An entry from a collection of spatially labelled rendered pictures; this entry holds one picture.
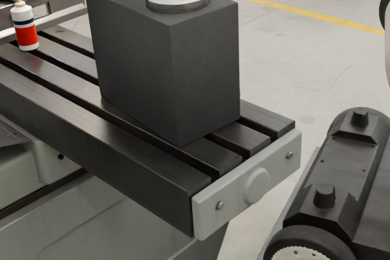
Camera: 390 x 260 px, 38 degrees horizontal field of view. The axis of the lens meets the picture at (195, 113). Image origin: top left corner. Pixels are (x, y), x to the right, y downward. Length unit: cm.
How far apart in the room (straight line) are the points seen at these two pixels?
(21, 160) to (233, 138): 42
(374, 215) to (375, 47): 228
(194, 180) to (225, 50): 19
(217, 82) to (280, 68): 241
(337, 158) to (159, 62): 77
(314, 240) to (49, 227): 53
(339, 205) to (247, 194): 49
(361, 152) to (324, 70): 177
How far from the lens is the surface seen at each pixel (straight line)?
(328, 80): 311
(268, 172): 84
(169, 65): 76
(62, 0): 133
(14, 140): 104
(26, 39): 119
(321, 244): 120
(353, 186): 137
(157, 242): 142
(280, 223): 154
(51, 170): 108
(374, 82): 312
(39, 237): 116
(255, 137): 83
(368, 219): 132
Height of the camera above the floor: 141
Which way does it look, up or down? 30 degrees down
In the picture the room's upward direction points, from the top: 4 degrees counter-clockwise
